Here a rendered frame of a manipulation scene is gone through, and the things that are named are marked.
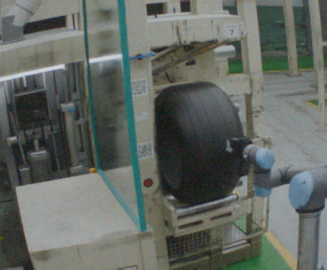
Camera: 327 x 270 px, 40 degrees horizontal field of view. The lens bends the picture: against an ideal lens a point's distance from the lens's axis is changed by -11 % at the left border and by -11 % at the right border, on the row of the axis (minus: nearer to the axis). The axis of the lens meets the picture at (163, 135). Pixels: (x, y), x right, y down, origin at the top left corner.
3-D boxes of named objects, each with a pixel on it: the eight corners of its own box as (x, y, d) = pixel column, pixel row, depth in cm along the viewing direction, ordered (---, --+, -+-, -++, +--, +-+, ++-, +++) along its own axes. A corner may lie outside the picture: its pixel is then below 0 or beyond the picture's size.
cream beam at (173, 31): (136, 51, 239) (134, 24, 235) (123, 47, 262) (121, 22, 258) (243, 41, 258) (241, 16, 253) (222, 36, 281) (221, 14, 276)
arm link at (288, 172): (355, 159, 151) (292, 158, 199) (333, 165, 148) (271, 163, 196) (357, 190, 152) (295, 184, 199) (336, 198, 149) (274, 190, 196)
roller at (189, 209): (169, 213, 237) (173, 219, 234) (170, 206, 234) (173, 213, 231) (234, 197, 248) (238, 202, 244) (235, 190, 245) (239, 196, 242)
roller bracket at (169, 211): (172, 228, 230) (170, 210, 227) (145, 198, 265) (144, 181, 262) (178, 227, 231) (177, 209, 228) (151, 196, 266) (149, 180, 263)
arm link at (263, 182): (282, 192, 189) (281, 166, 187) (259, 199, 186) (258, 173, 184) (273, 188, 197) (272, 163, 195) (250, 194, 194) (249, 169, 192)
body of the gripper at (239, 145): (243, 135, 209) (256, 139, 197) (244, 154, 210) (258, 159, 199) (227, 138, 206) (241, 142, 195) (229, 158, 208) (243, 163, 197)
